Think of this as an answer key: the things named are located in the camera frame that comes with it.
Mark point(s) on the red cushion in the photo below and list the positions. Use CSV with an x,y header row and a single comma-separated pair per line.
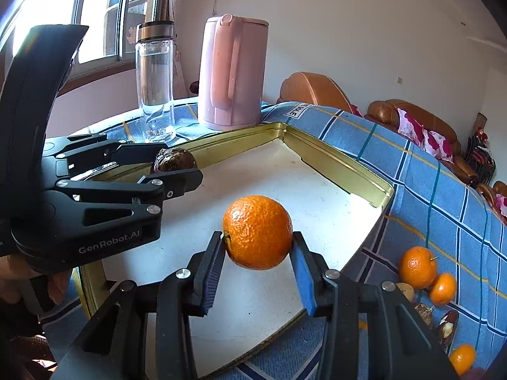
x,y
355,110

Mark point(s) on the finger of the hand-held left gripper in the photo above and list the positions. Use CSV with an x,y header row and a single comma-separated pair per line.
x,y
130,152
178,184

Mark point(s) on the pink electric kettle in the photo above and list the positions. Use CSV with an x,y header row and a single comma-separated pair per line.
x,y
231,71

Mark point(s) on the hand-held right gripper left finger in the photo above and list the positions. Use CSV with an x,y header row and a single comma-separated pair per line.
x,y
210,279

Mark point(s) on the blue plaid tablecloth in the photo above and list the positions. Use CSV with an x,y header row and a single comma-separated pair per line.
x,y
416,190

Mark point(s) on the dark wrinkled passion fruit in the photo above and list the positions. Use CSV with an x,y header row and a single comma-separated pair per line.
x,y
174,160

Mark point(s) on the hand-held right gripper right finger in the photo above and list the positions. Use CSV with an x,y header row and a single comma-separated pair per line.
x,y
305,281

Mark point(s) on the dark side table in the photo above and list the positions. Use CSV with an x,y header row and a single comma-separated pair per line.
x,y
194,86

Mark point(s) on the clear glass bottle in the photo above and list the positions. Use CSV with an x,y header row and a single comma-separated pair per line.
x,y
155,79

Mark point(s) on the gold tin box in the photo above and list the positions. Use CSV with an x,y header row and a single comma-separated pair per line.
x,y
277,190

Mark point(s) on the window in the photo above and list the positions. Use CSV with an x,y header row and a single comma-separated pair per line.
x,y
99,8

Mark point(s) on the dark maroon round fruit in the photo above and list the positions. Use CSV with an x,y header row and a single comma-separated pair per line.
x,y
447,324

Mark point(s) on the floral pink pillow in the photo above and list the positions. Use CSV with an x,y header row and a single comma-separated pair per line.
x,y
410,124
437,144
502,205

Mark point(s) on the brown leather armchair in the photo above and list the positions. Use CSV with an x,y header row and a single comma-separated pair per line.
x,y
313,87

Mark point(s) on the person's left hand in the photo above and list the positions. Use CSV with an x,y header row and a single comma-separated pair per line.
x,y
59,285

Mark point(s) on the tan walnut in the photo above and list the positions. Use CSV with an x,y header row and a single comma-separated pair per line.
x,y
406,291

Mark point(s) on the small brown leather sofa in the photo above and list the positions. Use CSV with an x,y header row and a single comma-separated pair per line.
x,y
493,192

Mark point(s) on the stacked dark chairs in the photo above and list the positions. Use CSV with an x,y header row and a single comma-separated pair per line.
x,y
481,154

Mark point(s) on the orange mandarin with stem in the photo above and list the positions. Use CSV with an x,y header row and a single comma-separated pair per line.
x,y
418,267

